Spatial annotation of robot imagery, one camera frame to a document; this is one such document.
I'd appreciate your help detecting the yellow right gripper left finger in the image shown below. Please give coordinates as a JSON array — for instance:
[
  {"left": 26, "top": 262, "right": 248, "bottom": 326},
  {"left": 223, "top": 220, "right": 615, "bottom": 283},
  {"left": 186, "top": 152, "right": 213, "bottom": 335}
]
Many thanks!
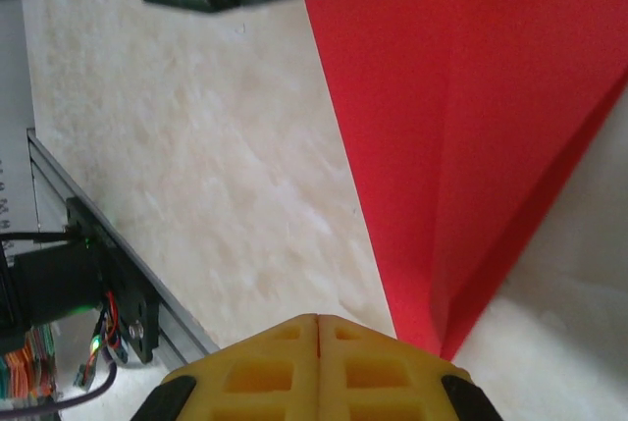
[{"left": 141, "top": 312, "right": 320, "bottom": 421}]

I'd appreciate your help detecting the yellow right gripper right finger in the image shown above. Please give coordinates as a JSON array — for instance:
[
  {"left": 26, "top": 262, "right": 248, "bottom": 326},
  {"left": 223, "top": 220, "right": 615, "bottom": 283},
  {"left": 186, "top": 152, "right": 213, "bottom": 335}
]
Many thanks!
[{"left": 318, "top": 315, "right": 497, "bottom": 421}]

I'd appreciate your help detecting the red square paper sheet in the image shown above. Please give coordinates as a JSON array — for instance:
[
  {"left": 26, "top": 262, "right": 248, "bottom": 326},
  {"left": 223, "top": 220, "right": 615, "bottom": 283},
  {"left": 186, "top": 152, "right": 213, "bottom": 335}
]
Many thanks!
[{"left": 303, "top": 0, "right": 628, "bottom": 363}]

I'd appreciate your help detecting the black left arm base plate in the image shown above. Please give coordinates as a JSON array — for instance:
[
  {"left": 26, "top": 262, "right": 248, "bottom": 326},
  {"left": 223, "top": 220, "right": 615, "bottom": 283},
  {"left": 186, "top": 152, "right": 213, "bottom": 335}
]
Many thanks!
[{"left": 65, "top": 196, "right": 162, "bottom": 364}]

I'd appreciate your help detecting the red left base wire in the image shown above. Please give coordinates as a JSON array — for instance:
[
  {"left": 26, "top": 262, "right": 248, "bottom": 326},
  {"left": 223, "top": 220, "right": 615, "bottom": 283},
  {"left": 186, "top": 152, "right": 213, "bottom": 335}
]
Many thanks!
[{"left": 100, "top": 290, "right": 122, "bottom": 348}]

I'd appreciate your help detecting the multicoloured ribbon cable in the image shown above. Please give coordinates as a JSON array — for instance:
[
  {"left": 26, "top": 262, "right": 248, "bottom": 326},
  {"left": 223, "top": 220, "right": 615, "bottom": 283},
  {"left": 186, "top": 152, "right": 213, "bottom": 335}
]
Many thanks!
[{"left": 0, "top": 325, "right": 59, "bottom": 405}]

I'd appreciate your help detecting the aluminium mounting rail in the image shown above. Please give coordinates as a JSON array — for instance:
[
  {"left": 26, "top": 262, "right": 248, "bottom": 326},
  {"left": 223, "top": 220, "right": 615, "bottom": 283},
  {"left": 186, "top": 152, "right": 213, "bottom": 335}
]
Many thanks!
[{"left": 26, "top": 127, "right": 222, "bottom": 368}]

